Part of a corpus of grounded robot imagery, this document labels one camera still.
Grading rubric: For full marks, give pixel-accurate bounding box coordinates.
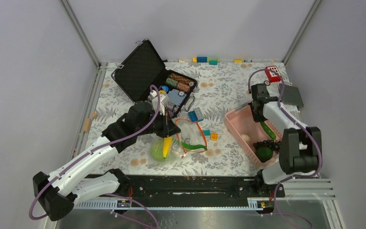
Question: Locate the blue toy brick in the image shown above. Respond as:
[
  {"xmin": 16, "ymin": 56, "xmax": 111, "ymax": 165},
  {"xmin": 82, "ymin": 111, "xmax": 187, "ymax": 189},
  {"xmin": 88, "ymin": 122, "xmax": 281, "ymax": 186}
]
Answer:
[{"xmin": 188, "ymin": 111, "xmax": 199, "ymax": 122}]

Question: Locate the blue playing card deck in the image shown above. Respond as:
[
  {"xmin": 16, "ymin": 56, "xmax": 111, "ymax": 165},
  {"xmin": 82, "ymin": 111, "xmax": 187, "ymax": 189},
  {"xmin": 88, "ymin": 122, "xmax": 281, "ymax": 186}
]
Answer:
[{"xmin": 168, "ymin": 89, "xmax": 187, "ymax": 106}]

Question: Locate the green toy chili pepper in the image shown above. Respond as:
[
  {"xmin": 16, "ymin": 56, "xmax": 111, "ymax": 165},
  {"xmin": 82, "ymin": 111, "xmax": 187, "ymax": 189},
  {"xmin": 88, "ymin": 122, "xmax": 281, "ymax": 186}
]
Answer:
[{"xmin": 182, "ymin": 142, "xmax": 208, "ymax": 151}]

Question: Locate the blue brick at wall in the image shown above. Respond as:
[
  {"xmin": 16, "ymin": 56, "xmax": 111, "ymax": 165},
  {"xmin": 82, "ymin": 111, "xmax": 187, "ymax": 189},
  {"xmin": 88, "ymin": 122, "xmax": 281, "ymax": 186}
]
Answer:
[{"xmin": 196, "ymin": 56, "xmax": 208, "ymax": 62}]

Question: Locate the pink plastic basket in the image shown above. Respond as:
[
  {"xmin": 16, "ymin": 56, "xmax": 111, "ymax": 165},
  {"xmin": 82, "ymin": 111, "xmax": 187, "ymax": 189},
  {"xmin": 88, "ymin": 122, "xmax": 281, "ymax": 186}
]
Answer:
[{"xmin": 224, "ymin": 104, "xmax": 278, "ymax": 168}]

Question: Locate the dark toy grape bunch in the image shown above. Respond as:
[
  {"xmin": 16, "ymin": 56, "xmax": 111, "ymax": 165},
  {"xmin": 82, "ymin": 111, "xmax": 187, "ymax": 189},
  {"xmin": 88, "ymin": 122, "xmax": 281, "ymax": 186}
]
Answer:
[{"xmin": 253, "ymin": 139, "xmax": 282, "ymax": 151}]

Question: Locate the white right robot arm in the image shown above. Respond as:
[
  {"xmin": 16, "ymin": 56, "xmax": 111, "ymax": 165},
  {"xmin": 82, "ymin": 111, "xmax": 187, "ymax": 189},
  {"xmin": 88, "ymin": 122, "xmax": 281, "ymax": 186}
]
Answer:
[{"xmin": 249, "ymin": 83, "xmax": 323, "ymax": 197}]

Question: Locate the teal brick at wall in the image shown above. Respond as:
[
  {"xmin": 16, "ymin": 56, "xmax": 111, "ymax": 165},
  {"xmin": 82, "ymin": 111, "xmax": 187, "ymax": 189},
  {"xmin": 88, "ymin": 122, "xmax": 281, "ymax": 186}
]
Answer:
[{"xmin": 208, "ymin": 60, "xmax": 219, "ymax": 65}]

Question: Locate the yellow toy banana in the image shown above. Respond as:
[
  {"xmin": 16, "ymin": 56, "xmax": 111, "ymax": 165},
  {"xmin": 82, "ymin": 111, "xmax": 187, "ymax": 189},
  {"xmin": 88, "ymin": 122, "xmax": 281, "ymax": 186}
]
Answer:
[{"xmin": 162, "ymin": 137, "xmax": 173, "ymax": 159}]

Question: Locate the grey studded baseplate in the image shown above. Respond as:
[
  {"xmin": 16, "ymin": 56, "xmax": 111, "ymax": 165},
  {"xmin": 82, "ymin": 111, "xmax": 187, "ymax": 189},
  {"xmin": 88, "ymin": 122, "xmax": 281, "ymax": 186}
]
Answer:
[{"xmin": 278, "ymin": 83, "xmax": 304, "ymax": 108}]

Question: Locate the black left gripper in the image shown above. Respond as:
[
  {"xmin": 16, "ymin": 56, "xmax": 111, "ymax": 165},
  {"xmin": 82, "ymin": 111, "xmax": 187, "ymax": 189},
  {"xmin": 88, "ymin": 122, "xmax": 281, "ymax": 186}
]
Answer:
[{"xmin": 137, "ymin": 108, "xmax": 182, "ymax": 138}]

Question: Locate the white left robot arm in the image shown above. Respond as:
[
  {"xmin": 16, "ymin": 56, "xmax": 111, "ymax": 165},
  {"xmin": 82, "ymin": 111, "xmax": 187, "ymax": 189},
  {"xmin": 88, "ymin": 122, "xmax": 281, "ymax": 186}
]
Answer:
[{"xmin": 29, "ymin": 101, "xmax": 181, "ymax": 221}]

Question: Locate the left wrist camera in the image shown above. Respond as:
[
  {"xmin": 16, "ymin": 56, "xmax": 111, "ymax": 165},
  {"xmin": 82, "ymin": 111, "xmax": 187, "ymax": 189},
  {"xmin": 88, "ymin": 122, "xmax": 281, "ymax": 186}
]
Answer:
[{"xmin": 148, "ymin": 90, "xmax": 169, "ymax": 115}]

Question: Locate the green toy cucumber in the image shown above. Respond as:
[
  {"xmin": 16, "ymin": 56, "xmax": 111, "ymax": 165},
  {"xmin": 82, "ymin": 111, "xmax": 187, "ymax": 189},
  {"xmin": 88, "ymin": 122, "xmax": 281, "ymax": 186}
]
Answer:
[{"xmin": 260, "ymin": 122, "xmax": 276, "ymax": 140}]

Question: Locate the floral tablecloth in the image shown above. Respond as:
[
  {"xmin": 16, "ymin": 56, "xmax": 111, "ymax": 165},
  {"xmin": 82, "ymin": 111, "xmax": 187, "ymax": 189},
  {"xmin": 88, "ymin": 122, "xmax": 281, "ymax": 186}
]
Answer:
[{"xmin": 80, "ymin": 62, "xmax": 319, "ymax": 177}]

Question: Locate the clear zip bag orange zipper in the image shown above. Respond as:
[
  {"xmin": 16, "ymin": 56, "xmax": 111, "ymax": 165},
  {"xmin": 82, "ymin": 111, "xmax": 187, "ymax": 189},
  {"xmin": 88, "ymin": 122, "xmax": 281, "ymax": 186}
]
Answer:
[{"xmin": 152, "ymin": 118, "xmax": 208, "ymax": 162}]

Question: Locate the dark green toy avocado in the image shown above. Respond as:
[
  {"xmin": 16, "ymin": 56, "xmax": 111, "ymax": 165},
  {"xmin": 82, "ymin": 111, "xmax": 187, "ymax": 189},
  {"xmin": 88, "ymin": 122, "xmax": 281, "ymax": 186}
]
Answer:
[{"xmin": 255, "ymin": 146, "xmax": 274, "ymax": 163}]

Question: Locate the teal toy brick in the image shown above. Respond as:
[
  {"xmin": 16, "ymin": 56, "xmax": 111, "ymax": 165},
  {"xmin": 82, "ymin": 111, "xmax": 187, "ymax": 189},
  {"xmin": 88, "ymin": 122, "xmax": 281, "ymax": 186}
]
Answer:
[{"xmin": 203, "ymin": 130, "xmax": 211, "ymax": 136}]

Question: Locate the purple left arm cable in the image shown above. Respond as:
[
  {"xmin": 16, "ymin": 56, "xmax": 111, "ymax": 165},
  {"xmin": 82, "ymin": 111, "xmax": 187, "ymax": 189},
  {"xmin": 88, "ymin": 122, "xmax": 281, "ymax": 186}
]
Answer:
[{"xmin": 29, "ymin": 84, "xmax": 162, "ymax": 221}]

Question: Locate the red toy block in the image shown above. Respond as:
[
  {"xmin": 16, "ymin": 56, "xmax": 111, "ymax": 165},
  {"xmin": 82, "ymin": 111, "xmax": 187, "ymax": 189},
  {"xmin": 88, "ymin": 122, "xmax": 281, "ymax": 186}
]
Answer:
[{"xmin": 265, "ymin": 65, "xmax": 282, "ymax": 83}]

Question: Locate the grey toy brick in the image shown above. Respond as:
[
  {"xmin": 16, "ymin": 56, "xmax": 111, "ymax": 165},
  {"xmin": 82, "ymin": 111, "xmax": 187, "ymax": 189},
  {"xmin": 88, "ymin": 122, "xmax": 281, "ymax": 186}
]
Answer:
[{"xmin": 193, "ymin": 108, "xmax": 204, "ymax": 122}]

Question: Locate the green toy cabbage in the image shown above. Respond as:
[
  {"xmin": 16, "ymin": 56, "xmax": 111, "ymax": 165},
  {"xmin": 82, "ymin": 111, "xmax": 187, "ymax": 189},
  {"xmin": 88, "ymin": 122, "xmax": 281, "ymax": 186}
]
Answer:
[{"xmin": 150, "ymin": 139, "xmax": 172, "ymax": 162}]

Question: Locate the wooden block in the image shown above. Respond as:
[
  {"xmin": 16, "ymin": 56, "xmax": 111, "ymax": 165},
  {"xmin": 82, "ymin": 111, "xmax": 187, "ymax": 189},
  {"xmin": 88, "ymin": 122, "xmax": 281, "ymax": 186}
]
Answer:
[{"xmin": 82, "ymin": 118, "xmax": 92, "ymax": 132}]

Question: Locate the yellow toy brick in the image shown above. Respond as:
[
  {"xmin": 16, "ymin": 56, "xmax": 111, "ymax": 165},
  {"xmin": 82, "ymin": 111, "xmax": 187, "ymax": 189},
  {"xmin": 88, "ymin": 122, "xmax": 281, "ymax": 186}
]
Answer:
[{"xmin": 210, "ymin": 133, "xmax": 218, "ymax": 141}]

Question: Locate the black poker chip case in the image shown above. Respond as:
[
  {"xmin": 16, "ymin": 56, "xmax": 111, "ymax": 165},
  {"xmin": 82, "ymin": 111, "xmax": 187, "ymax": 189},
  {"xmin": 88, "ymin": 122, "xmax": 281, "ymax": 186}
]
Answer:
[{"xmin": 112, "ymin": 39, "xmax": 198, "ymax": 118}]

